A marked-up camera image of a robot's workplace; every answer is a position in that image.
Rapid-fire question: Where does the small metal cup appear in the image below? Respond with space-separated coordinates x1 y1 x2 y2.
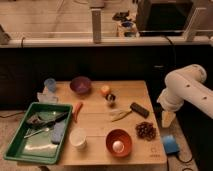
105 94 116 106

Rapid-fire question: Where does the orange apple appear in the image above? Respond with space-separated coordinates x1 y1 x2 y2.
100 85 111 96

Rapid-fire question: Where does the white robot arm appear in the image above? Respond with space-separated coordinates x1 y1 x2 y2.
157 64 213 128

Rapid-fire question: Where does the white paper cup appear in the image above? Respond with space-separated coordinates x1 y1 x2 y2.
69 128 86 149

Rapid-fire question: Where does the blue plastic cup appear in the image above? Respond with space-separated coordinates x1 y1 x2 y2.
44 78 56 92

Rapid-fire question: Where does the bunch of dark grapes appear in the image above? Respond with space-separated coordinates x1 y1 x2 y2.
135 122 156 141

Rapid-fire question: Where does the black rectangular block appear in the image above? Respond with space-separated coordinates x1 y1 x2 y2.
130 102 149 118

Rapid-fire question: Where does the wooden board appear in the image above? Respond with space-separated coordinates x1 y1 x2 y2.
42 80 168 167

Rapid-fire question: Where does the orange bowl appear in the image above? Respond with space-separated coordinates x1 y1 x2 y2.
106 129 132 157

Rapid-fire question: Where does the white egg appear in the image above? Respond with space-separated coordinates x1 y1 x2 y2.
113 141 124 153

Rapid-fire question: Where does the orange carrot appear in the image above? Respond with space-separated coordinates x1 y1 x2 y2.
73 102 83 123

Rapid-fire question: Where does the purple bowl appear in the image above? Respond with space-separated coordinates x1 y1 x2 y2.
70 76 91 94

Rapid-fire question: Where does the black monitor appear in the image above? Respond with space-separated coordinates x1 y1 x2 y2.
136 0 193 36

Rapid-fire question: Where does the blue sponge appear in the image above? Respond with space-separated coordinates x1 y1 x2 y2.
51 122 65 144

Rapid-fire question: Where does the clear plastic bag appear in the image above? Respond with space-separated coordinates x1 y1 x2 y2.
37 93 58 103

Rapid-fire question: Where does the green plastic tray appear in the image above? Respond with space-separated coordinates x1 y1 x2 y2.
4 102 72 164

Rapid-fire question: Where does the black spatula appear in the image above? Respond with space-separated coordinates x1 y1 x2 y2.
26 112 68 129

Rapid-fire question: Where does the silver utensil in tray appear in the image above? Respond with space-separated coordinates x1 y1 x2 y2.
24 128 50 139

